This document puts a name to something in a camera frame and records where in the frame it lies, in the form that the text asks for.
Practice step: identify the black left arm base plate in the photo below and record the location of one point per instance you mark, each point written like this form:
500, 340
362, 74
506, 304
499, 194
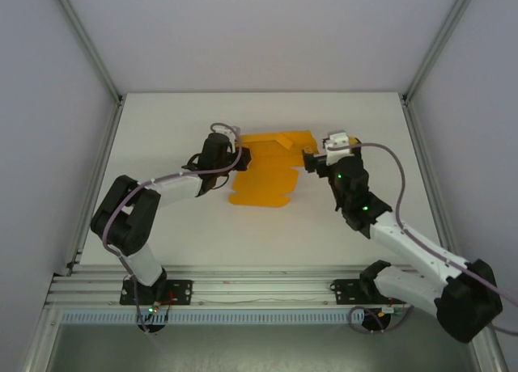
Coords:
182, 291

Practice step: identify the green lit circuit board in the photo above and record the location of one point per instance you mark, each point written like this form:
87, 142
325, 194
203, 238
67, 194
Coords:
153, 308

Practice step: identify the aluminium upright frame post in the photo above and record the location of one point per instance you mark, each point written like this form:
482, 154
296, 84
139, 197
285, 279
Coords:
87, 40
439, 40

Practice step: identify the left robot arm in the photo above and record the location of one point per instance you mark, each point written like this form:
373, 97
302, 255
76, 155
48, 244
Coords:
178, 190

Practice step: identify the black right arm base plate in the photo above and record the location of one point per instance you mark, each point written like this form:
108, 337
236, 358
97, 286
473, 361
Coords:
344, 291

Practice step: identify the aluminium side frame rail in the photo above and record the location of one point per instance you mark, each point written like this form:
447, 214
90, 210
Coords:
96, 186
425, 166

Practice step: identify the orange paper box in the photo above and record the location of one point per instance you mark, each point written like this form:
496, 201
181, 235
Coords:
263, 186

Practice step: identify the grey metal panel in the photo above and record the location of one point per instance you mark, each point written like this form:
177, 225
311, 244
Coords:
259, 347

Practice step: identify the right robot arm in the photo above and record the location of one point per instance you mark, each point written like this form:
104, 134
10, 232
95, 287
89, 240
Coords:
417, 250

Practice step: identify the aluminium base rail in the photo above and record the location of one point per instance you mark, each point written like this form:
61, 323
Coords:
263, 283

